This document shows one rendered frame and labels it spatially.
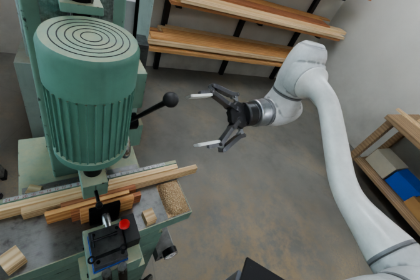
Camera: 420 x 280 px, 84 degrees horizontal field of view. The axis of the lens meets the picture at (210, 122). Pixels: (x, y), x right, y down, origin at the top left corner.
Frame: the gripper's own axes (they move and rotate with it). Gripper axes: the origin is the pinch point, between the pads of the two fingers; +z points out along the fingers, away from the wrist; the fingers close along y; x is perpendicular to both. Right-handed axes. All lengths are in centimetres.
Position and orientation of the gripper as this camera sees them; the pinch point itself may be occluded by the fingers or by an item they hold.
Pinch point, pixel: (196, 120)
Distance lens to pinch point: 63.0
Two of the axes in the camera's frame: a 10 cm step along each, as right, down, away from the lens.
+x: 5.3, -1.2, -8.4
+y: -1.6, -9.9, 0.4
